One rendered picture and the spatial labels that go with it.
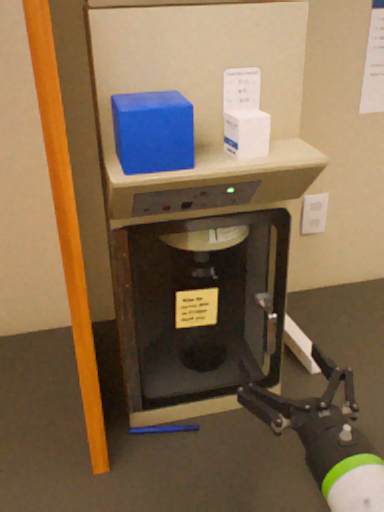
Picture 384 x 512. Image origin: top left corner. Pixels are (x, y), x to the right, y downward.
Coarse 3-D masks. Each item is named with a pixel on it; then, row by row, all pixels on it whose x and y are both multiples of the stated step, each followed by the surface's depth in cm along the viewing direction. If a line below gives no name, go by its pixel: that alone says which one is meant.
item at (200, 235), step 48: (144, 240) 89; (192, 240) 92; (240, 240) 94; (288, 240) 96; (144, 288) 94; (192, 288) 96; (240, 288) 98; (144, 336) 98; (192, 336) 101; (240, 336) 103; (144, 384) 103; (192, 384) 106; (240, 384) 109
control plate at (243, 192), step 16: (160, 192) 78; (176, 192) 79; (192, 192) 80; (208, 192) 81; (224, 192) 82; (240, 192) 83; (144, 208) 82; (160, 208) 83; (176, 208) 85; (192, 208) 86
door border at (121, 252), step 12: (120, 240) 88; (120, 252) 89; (120, 264) 90; (120, 276) 91; (120, 300) 93; (132, 300) 94; (120, 312) 94; (132, 312) 95; (132, 324) 96; (132, 336) 97; (132, 348) 99; (132, 360) 100; (132, 372) 101; (132, 384) 102; (132, 396) 104; (132, 408) 105
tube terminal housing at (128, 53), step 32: (96, 32) 75; (128, 32) 76; (160, 32) 77; (192, 32) 78; (224, 32) 79; (256, 32) 80; (288, 32) 81; (96, 64) 76; (128, 64) 77; (160, 64) 79; (192, 64) 80; (224, 64) 81; (256, 64) 82; (288, 64) 83; (96, 96) 79; (192, 96) 82; (288, 96) 85; (96, 128) 88; (224, 128) 85; (288, 128) 88; (128, 224) 89; (128, 416) 109; (160, 416) 109; (192, 416) 111
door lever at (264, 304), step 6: (264, 300) 100; (258, 306) 101; (264, 306) 100; (270, 312) 97; (270, 318) 97; (270, 324) 97; (270, 330) 98; (270, 336) 99; (270, 342) 99; (270, 348) 100; (270, 354) 101
